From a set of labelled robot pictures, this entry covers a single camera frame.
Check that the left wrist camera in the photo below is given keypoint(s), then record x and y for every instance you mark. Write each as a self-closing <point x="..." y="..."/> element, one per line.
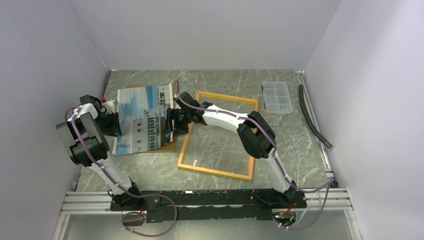
<point x="109" y="106"/>

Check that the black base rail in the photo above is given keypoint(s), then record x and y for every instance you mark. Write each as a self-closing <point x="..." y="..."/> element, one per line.
<point x="180" y="205"/>

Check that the building photo print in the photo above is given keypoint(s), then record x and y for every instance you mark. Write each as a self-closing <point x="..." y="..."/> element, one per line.
<point x="142" y="122"/>

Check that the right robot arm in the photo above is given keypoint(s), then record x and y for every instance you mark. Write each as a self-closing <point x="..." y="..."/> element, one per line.
<point x="256" y="136"/>

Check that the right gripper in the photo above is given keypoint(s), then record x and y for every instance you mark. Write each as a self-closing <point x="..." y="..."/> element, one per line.
<point x="171" y="114"/>

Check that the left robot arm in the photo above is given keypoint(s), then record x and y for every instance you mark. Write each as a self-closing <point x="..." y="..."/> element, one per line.
<point x="83" y="134"/>

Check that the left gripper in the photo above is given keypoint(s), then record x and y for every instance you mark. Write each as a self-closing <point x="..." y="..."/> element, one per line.
<point x="115" y="129"/>

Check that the clear plastic organizer box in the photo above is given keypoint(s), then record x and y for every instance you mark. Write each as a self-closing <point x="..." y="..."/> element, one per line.
<point x="277" y="98"/>

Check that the brown backing board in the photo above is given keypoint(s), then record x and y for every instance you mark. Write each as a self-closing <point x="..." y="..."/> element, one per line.
<point x="165" y="147"/>

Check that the clear acrylic sheet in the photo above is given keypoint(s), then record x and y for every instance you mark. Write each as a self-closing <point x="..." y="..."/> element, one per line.
<point x="216" y="148"/>

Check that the aluminium extrusion frame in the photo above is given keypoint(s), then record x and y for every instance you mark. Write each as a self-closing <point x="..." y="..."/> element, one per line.
<point x="99" y="202"/>

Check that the yellow picture frame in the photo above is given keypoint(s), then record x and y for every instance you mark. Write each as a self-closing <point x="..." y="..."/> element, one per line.
<point x="185" y="144"/>

